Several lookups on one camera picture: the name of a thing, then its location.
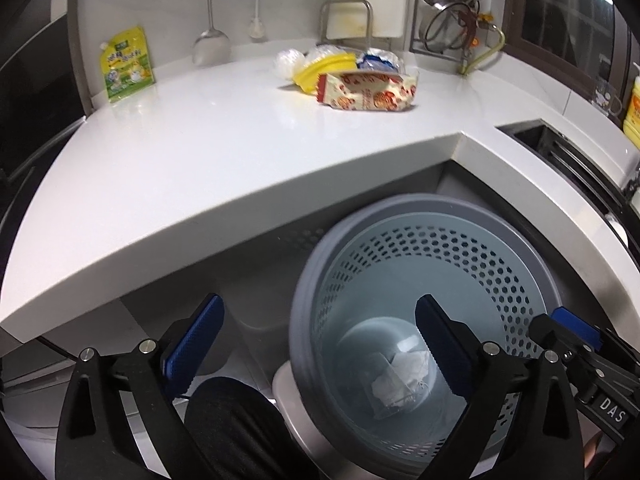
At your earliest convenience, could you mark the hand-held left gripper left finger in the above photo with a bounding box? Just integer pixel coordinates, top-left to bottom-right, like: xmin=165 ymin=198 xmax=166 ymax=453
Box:
xmin=55 ymin=294 xmax=225 ymax=480

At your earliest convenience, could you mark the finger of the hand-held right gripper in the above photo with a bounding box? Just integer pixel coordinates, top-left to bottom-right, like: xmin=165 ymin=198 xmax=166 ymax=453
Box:
xmin=529 ymin=306 xmax=608 ymax=361

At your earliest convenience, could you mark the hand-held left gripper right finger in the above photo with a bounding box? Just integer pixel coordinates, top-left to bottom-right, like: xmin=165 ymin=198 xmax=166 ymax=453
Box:
xmin=416 ymin=295 xmax=585 ymax=480

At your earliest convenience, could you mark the grey perforated trash bin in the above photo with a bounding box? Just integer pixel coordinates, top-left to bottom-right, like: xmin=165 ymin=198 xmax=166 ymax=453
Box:
xmin=289 ymin=192 xmax=566 ymax=466

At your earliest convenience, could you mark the red white cookie wrapper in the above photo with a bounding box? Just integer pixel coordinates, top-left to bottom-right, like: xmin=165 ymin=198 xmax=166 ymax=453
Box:
xmin=317 ymin=69 xmax=421 ymax=113

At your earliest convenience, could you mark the blue white packet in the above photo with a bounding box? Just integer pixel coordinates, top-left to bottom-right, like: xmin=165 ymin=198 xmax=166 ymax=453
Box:
xmin=356 ymin=47 xmax=405 ymax=75

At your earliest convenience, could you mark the white plastic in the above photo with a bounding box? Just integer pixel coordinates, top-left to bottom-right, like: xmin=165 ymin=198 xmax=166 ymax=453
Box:
xmin=272 ymin=47 xmax=307 ymax=80

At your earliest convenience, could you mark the yellow plastic packet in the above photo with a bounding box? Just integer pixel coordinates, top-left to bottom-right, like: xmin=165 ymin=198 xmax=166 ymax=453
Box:
xmin=292 ymin=52 xmax=361 ymax=96

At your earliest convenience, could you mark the clear plastic wrap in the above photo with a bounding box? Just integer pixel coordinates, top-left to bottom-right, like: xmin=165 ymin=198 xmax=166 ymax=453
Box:
xmin=305 ymin=44 xmax=351 ymax=63

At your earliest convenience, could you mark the person's right forearm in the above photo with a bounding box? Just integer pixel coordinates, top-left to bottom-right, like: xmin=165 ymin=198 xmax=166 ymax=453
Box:
xmin=584 ymin=435 xmax=616 ymax=480

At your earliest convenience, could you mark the white crumpled paper scrap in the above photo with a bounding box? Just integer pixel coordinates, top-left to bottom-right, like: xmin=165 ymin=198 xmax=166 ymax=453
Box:
xmin=370 ymin=345 xmax=431 ymax=418

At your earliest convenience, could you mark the person's black trouser leg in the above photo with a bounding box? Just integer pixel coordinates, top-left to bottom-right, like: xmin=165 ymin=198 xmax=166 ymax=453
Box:
xmin=184 ymin=376 xmax=321 ymax=480

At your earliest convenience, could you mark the white plastic container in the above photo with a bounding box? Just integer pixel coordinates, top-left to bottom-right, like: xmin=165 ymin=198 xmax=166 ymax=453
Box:
xmin=271 ymin=360 xmax=321 ymax=441

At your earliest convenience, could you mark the black kitchen sink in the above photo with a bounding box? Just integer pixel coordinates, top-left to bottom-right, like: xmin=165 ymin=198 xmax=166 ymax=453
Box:
xmin=500 ymin=120 xmax=640 ymax=221

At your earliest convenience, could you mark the yellow oil bottle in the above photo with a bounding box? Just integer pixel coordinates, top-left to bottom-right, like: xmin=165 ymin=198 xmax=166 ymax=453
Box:
xmin=622 ymin=62 xmax=640 ymax=151

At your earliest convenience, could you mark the glass cup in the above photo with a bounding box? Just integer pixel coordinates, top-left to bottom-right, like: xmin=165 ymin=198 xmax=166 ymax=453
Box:
xmin=590 ymin=77 xmax=623 ymax=118

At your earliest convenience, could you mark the green yellow sauce pouch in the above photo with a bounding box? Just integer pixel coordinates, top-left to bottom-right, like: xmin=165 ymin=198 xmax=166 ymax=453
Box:
xmin=98 ymin=26 xmax=157 ymax=104

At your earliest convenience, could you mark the metal spatula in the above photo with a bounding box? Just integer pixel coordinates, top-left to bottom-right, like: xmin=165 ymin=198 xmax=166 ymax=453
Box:
xmin=191 ymin=0 xmax=232 ymax=67

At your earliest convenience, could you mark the dark framed window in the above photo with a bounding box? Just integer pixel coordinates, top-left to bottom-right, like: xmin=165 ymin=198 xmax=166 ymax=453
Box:
xmin=502 ymin=0 xmax=636 ymax=81

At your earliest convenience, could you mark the glass pot lid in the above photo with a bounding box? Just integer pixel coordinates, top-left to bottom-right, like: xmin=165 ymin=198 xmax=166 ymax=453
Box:
xmin=425 ymin=2 xmax=481 ymax=53

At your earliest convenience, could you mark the blue white brush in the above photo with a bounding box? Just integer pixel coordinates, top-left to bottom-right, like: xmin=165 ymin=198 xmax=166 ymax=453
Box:
xmin=247 ymin=0 xmax=268 ymax=41

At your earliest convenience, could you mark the metal dish rack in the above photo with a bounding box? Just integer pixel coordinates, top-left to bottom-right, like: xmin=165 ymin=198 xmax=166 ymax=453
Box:
xmin=410 ymin=0 xmax=506 ymax=58

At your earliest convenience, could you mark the metal cutting board rack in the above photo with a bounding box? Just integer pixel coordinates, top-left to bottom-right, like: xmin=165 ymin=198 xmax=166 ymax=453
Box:
xmin=317 ymin=1 xmax=373 ymax=48

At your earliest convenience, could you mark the yellow gas hose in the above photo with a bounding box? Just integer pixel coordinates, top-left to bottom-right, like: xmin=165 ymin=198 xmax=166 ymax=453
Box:
xmin=457 ymin=10 xmax=506 ymax=77

